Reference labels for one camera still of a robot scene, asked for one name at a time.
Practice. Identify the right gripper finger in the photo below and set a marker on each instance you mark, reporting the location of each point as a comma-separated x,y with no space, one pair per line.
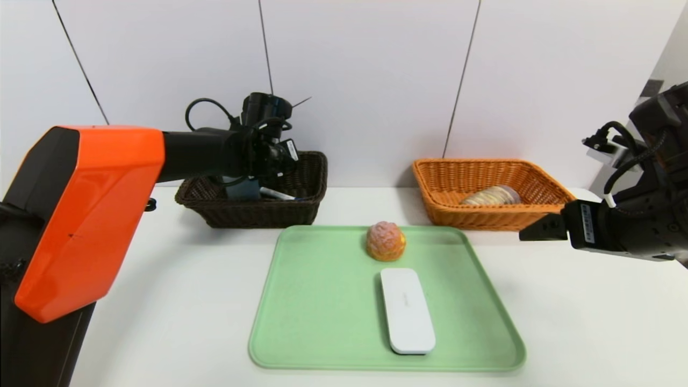
548,228

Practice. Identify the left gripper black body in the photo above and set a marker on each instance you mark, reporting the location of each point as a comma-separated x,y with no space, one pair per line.
271,156

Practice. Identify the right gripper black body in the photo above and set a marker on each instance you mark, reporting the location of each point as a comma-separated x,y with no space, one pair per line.
585,223

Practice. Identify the white marker pen blue cap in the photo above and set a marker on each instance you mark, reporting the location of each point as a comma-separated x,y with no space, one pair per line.
277,194

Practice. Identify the blue-grey plastic cup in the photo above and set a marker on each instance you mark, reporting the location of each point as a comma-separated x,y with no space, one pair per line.
244,189

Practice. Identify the long striped bread loaf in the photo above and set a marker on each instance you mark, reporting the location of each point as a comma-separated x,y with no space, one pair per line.
492,196

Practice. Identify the round orange pastry bun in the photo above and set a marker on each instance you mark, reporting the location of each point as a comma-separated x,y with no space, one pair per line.
386,243

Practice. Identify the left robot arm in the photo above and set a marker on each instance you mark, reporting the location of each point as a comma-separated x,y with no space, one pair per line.
97,204

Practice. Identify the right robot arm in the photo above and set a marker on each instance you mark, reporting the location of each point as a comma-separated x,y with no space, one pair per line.
666,118

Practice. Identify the dark brown wicker basket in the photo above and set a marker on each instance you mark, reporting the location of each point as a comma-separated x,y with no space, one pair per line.
269,215

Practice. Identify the orange wicker basket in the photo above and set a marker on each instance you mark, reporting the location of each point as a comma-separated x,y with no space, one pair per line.
484,217

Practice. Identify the white rectangular case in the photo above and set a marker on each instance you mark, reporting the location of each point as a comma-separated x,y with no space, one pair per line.
408,312

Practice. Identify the light green plastic tray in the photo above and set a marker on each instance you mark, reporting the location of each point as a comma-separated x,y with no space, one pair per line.
312,322

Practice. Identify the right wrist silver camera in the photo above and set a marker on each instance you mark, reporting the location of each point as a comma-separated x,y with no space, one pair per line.
618,158

